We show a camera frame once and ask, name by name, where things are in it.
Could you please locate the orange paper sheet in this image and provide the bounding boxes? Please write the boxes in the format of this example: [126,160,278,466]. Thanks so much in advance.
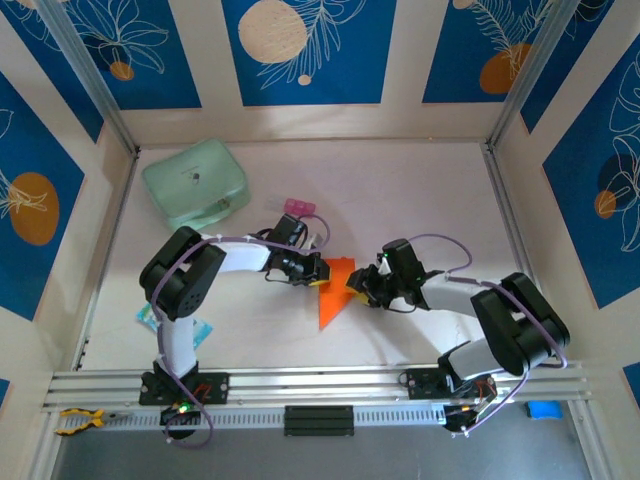
[318,257,359,331]

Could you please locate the pink clear pill box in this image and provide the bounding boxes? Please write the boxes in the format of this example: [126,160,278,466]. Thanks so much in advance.
[264,196,317,220]

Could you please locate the teal wipes packet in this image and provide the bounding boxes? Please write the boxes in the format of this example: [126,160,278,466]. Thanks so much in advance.
[135,302,214,349]

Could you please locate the mint green zip case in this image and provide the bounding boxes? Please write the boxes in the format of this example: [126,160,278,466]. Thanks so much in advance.
[141,138,251,238]

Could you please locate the blue sponge block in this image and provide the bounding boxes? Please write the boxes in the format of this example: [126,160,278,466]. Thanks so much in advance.
[523,399,565,422]

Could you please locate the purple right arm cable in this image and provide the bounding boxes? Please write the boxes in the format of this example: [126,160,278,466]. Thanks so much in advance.
[407,232,569,436]

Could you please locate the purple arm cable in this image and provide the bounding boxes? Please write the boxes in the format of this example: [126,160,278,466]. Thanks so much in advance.
[407,232,569,436]
[152,212,334,449]

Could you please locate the aluminium mounting rail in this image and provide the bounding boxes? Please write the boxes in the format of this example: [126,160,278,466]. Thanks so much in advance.
[42,359,594,414]

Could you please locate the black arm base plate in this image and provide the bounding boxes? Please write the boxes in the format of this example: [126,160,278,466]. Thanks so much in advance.
[405,367,496,401]
[138,370,231,407]

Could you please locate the aluminium side rail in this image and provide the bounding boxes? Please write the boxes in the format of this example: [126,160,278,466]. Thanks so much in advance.
[72,149,142,372]
[482,142,560,360]

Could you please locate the black bracket block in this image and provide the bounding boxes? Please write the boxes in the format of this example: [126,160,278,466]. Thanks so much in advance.
[283,405,356,438]

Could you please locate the black controller board with wires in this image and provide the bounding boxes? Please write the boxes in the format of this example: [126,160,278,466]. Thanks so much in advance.
[158,403,203,429]
[442,399,500,435]

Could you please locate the grey slotted cable duct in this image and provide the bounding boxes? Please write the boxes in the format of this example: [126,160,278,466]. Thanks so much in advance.
[53,403,531,436]

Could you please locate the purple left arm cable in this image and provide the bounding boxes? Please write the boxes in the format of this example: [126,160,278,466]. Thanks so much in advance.
[152,212,334,449]

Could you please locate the aluminium frame post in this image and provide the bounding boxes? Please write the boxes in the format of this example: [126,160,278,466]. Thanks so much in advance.
[487,0,584,151]
[37,0,142,157]

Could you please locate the yellow handled pliers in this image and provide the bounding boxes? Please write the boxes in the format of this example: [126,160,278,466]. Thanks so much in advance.
[53,407,135,436]

